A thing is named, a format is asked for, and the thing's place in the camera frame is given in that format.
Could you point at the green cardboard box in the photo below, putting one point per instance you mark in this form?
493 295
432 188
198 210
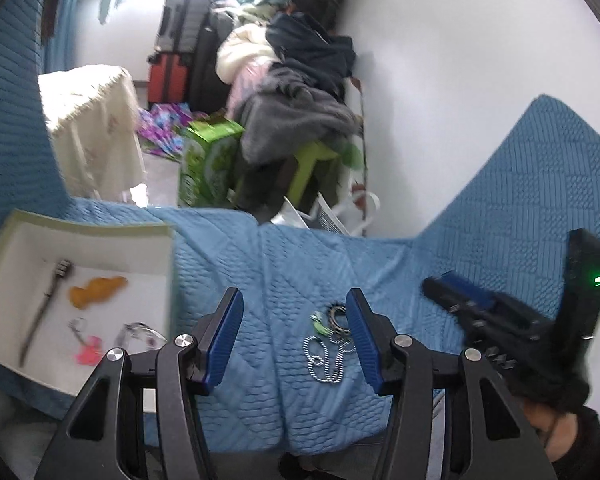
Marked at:
120 255

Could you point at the green tassel charm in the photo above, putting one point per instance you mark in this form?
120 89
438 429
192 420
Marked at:
321 324

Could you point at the person's right hand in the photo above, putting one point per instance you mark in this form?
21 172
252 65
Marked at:
550 430

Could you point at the grey suitcase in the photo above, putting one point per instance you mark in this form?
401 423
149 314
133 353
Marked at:
182 20

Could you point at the leaf print cloth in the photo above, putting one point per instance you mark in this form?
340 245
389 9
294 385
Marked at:
359 120

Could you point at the grey fleece garment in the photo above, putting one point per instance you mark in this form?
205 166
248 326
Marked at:
290 115

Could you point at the cream cloth covered table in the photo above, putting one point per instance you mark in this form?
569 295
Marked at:
90 120

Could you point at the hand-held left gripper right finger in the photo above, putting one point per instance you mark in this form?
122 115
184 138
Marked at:
365 347

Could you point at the white tote bag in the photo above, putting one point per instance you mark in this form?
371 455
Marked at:
330 215

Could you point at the dark navy jacket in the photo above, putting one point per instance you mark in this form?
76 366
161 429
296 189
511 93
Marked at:
310 47

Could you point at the orange wooden pendant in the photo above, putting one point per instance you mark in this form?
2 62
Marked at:
97 291

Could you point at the blue covered chair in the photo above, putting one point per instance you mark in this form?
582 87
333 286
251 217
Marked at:
505 190
220 255

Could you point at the green plastic stool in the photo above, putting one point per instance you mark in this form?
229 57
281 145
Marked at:
312 165

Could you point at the purple patterned cloth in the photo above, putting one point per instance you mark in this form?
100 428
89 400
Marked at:
165 127

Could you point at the red suitcase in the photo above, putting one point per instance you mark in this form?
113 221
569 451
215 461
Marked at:
167 82

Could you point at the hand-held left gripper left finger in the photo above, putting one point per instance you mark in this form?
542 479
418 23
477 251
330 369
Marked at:
225 342

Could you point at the green printed carton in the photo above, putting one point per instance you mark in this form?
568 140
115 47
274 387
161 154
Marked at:
207 165

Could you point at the white quilt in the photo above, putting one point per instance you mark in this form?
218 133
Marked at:
242 55

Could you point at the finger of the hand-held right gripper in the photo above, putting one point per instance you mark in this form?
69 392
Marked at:
470 291
480 320

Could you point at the person's right forearm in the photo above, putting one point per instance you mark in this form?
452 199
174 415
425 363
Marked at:
582 447

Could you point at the black suitcase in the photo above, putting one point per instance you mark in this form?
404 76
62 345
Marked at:
210 65

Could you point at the black hair stick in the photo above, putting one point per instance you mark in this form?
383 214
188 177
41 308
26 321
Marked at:
45 305

